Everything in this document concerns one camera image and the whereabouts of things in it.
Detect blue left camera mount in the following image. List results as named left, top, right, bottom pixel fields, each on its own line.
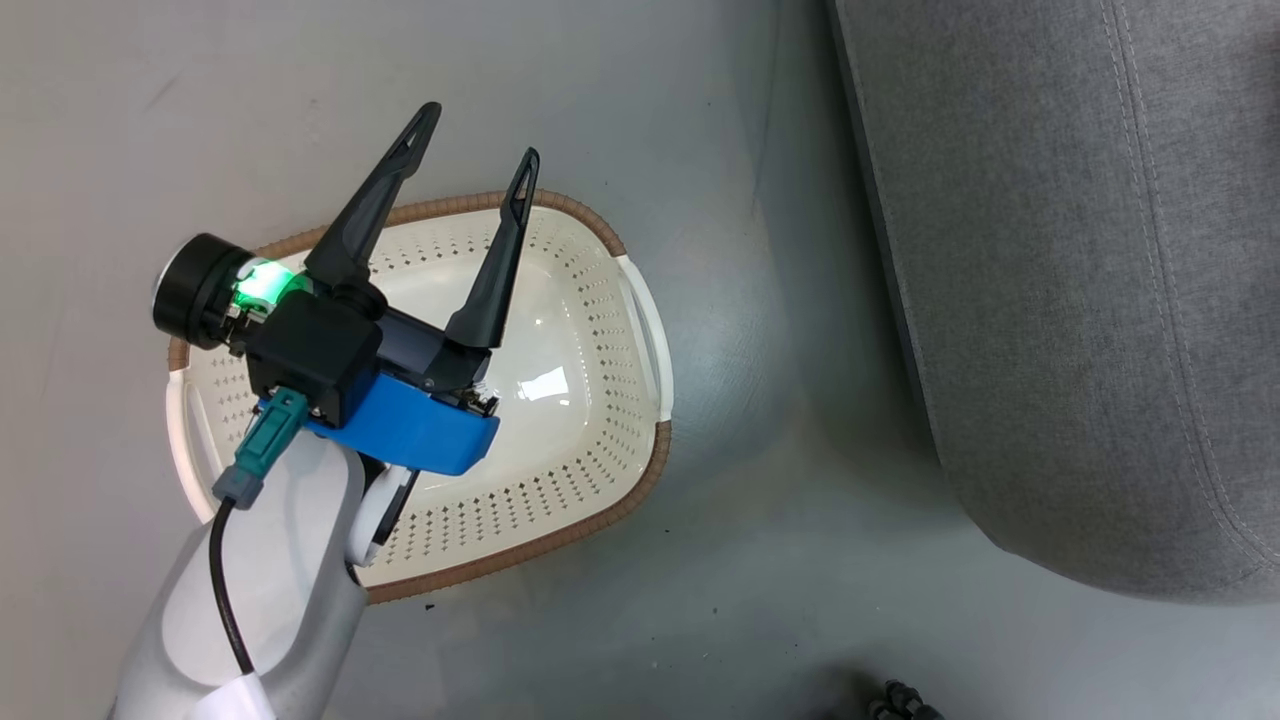
left=303, top=373, right=502, bottom=478

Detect teal left camera connector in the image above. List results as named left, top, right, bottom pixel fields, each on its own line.
left=211, top=387, right=310, bottom=510

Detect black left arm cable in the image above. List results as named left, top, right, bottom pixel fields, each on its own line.
left=207, top=497, right=257, bottom=678

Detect white perforated laundry basket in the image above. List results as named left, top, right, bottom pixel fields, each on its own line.
left=164, top=189, right=675, bottom=607

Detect black ribbed part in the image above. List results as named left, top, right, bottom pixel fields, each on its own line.
left=864, top=679, right=947, bottom=720

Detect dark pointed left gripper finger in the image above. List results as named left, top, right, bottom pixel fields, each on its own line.
left=443, top=147, right=542, bottom=352

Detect grey fabric sofa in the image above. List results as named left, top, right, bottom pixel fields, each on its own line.
left=824, top=0, right=1280, bottom=605

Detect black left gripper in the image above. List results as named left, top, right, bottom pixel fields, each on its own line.
left=152, top=100, right=499, bottom=417

